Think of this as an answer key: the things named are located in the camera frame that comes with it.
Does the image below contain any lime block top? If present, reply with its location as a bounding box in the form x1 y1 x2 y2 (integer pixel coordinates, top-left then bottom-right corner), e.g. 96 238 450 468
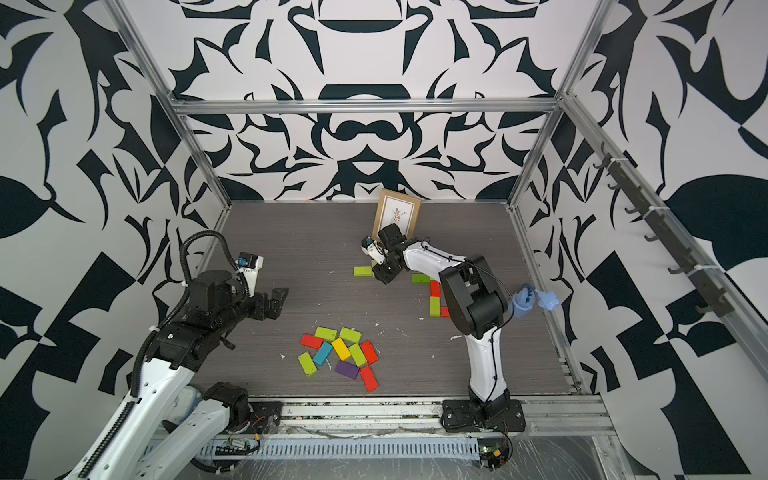
353 266 373 277

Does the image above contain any lime block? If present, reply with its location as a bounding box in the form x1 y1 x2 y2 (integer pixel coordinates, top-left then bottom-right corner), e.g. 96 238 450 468
298 352 318 377
348 343 368 368
353 266 373 277
429 296 441 317
314 327 338 342
339 327 362 344

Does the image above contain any green block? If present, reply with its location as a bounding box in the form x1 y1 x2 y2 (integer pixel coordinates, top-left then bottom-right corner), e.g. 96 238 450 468
411 274 431 284

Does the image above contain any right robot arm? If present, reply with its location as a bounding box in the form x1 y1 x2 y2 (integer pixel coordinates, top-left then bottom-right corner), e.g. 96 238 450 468
361 224 510 419

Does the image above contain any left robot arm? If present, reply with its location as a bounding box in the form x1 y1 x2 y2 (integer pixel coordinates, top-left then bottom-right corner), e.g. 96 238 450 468
67 268 289 479

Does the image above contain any teal block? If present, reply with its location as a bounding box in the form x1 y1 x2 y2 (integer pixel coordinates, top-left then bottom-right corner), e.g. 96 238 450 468
312 342 333 366

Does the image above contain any yellow block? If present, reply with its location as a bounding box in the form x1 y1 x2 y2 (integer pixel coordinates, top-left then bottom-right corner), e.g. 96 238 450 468
331 338 352 361

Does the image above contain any purple block lower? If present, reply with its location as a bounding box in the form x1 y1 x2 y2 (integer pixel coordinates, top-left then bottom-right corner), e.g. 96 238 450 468
334 360 360 379

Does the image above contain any left circuit board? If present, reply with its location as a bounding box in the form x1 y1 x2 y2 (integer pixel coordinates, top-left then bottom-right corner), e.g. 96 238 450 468
215 439 261 456

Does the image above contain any circuit board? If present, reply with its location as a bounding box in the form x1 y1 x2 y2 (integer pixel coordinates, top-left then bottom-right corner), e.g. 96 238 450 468
215 439 261 456
479 446 510 471

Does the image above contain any blue cloth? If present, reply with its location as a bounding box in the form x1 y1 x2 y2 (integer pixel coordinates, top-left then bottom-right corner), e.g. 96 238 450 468
509 284 561 318

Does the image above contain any right circuit board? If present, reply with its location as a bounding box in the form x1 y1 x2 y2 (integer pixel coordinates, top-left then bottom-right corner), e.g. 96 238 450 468
479 446 510 471

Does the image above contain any wooden picture frame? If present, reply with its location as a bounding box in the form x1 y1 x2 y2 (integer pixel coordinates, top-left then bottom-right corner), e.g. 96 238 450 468
372 189 422 240

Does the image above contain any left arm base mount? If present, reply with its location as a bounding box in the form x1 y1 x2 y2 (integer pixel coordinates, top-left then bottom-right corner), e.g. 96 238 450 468
226 401 283 435

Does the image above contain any white cable duct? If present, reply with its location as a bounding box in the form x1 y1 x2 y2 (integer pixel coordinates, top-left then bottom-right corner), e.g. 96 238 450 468
197 437 481 461

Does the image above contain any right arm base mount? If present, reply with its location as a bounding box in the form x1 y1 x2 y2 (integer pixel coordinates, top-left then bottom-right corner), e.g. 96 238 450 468
440 398 527 433

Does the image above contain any black wall hook rail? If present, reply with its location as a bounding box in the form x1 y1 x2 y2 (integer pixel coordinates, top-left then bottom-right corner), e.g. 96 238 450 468
595 152 735 318

